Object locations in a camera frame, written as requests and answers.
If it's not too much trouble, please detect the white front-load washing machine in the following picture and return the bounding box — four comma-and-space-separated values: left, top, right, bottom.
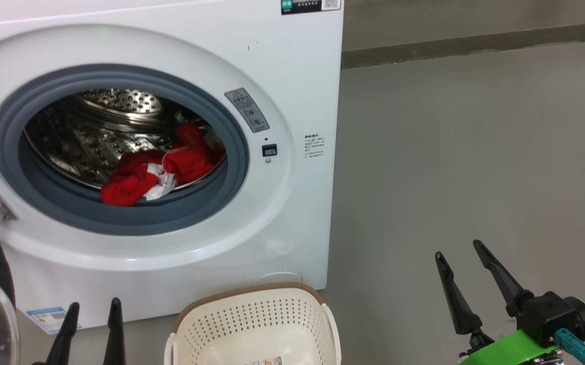
0, 0, 345, 330

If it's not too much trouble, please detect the blue energy label sticker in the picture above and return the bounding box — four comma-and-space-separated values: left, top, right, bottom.
25, 306, 82, 334

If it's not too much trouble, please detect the red cloth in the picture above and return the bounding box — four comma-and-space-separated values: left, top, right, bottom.
100, 122, 226, 207

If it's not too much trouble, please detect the steel perforated washer drum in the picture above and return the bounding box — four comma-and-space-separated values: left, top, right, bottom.
23, 89, 224, 192

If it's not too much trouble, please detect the cream basket with brown rim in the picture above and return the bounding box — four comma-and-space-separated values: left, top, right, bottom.
164, 282, 342, 365

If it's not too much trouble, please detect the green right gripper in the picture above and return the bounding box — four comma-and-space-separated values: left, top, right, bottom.
435, 240, 562, 365

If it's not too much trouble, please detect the round white filter cover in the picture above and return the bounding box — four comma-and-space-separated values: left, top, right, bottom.
252, 272, 303, 285

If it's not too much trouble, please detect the black QR code sticker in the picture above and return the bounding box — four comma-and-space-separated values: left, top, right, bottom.
281, 0, 342, 15

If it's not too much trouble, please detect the printed text notice sticker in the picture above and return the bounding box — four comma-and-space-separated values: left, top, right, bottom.
304, 134, 326, 159

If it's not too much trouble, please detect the grey warning sticker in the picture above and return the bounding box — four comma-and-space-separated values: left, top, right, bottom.
224, 88, 270, 133

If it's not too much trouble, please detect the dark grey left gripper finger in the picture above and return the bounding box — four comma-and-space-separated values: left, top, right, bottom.
44, 303, 80, 365
102, 298, 126, 365

